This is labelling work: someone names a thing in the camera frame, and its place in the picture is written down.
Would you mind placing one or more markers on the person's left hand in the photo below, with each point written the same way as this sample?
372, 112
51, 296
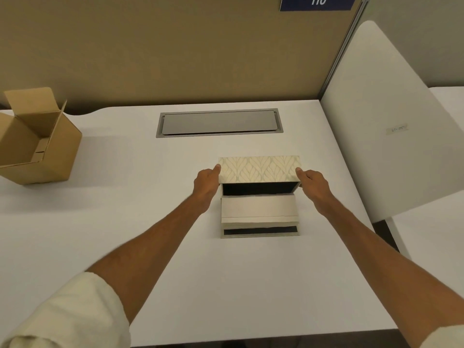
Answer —
205, 184

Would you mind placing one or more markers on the person's right hand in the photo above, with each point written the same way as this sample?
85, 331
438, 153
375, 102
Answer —
316, 184

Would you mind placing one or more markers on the person's right thumb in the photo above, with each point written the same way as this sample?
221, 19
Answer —
301, 173

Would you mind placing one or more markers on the person's left thumb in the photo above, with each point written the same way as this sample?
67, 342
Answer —
215, 169

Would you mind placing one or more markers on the cream leaf-patterned drawer box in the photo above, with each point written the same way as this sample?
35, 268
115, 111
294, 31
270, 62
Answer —
259, 170

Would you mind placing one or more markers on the person's right forearm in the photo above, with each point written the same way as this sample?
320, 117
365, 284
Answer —
384, 264

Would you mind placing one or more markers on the person's left forearm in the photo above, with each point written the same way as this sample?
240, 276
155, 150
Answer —
145, 257

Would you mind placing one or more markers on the small white label sticker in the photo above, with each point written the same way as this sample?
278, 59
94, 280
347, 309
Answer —
396, 128

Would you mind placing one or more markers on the tan partition panel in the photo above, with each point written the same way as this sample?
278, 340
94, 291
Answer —
163, 47

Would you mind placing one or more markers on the blue sign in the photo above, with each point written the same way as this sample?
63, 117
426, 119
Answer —
317, 1

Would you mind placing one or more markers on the open brown cardboard box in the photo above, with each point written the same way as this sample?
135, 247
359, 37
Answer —
40, 141

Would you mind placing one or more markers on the cream rolled-up left sleeve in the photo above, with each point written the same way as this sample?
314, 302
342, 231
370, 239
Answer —
69, 315

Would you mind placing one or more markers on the cream rolled-up sleeve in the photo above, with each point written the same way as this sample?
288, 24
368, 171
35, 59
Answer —
447, 338
69, 315

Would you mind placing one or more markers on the cream rolled-up right sleeve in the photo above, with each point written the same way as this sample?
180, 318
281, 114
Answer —
447, 338

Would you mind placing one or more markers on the grey metal partition post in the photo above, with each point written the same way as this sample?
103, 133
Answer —
344, 47

